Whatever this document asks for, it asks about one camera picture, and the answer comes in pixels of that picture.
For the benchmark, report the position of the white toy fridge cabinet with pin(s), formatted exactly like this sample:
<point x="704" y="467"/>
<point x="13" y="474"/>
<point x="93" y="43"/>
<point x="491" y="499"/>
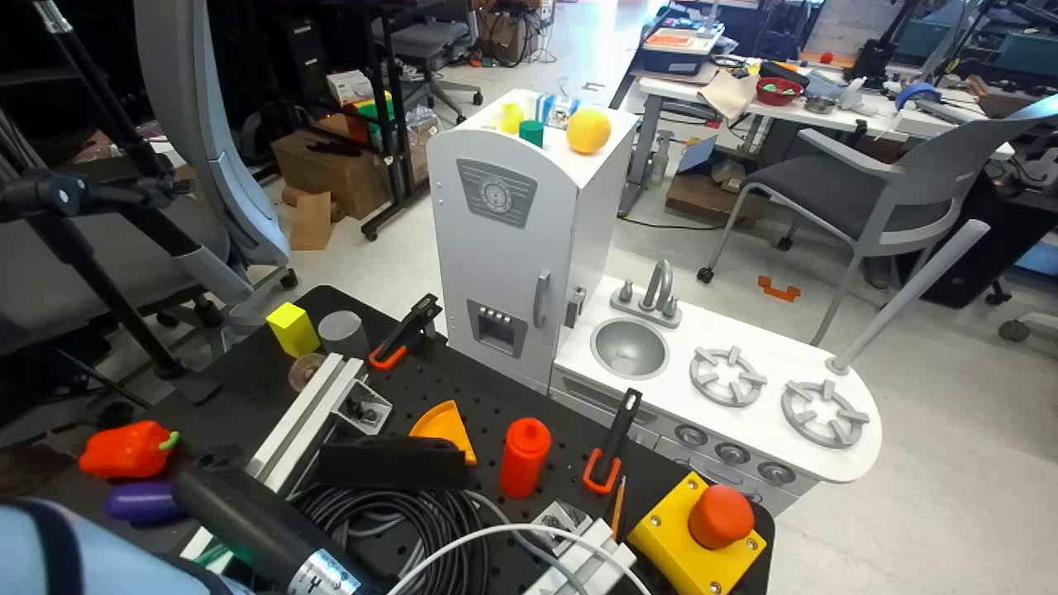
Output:
<point x="520" y="231"/>

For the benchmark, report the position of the red toy bell pepper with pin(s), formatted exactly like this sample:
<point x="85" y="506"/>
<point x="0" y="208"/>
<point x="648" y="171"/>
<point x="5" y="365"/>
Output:
<point x="133" y="452"/>

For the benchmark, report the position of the green toy cup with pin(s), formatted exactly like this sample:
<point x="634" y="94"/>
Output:
<point x="530" y="130"/>

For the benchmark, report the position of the black orange clamp left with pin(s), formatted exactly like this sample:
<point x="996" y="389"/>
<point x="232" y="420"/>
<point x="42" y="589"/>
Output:
<point x="418" y="326"/>

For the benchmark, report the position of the yellow ball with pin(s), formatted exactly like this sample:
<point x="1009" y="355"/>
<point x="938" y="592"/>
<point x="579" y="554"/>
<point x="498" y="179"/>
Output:
<point x="586" y="130"/>

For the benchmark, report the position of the orange wedge-shaped dish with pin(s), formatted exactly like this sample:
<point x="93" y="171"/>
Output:
<point x="443" y="420"/>

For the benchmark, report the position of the orange bracket on floor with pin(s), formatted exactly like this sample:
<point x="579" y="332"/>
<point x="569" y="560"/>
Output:
<point x="782" y="291"/>

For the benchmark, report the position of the grey office chair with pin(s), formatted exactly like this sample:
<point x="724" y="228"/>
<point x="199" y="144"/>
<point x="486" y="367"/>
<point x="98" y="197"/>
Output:
<point x="883" y="208"/>

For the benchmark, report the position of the purple toy eggplant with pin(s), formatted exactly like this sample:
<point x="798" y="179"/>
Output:
<point x="142" y="505"/>

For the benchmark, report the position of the cardboard box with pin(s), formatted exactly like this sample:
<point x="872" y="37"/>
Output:
<point x="356" y="179"/>

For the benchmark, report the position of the yellow emergency stop button box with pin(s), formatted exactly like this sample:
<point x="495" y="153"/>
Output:
<point x="702" y="538"/>

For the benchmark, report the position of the black camera tripod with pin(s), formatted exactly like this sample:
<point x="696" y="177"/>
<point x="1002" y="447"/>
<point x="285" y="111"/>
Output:
<point x="50" y="198"/>

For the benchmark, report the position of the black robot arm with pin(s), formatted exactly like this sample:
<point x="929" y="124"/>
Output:
<point x="266" y="532"/>

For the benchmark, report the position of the grey cylinder block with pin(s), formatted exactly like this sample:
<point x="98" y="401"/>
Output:
<point x="340" y="332"/>

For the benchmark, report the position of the black perforated board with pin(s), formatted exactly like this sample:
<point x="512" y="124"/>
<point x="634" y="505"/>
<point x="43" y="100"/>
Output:
<point x="255" y="395"/>

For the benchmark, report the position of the black orange clamp right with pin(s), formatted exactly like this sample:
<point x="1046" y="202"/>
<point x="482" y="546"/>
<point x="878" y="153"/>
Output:
<point x="602" y="464"/>

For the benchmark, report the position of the yellow cube block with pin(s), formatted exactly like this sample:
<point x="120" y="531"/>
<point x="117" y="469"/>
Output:
<point x="292" y="329"/>

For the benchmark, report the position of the aluminium extrusion rail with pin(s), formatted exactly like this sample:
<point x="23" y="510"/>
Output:
<point x="300" y="424"/>

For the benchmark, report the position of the red squeeze bottle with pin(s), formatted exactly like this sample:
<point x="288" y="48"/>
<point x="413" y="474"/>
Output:
<point x="525" y="456"/>

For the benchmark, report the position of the cluttered background desk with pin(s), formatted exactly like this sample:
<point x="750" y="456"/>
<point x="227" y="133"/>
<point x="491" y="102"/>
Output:
<point x="716" y="94"/>

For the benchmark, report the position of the white toy kitchen counter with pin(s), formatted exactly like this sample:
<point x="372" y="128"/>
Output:
<point x="721" y="399"/>

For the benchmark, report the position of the black orange clamp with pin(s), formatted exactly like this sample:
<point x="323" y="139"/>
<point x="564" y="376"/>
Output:
<point x="418" y="326"/>
<point x="602" y="464"/>

